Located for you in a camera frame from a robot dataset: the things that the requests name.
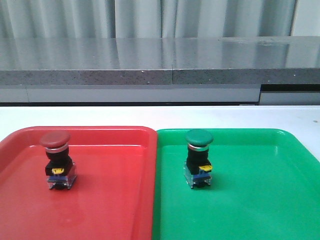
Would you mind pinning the green mushroom push button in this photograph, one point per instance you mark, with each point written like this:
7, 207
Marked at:
197, 167

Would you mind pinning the red mushroom push button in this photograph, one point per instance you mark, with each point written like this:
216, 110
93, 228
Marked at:
61, 169

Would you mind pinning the red plastic tray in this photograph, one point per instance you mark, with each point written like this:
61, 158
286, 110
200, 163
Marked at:
111, 199

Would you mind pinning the grey granite counter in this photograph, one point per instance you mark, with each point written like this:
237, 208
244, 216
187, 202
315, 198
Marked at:
160, 71

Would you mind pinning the green plastic tray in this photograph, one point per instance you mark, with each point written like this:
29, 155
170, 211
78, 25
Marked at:
265, 186

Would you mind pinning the white curtain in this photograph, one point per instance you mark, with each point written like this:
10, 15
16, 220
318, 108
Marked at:
158, 18

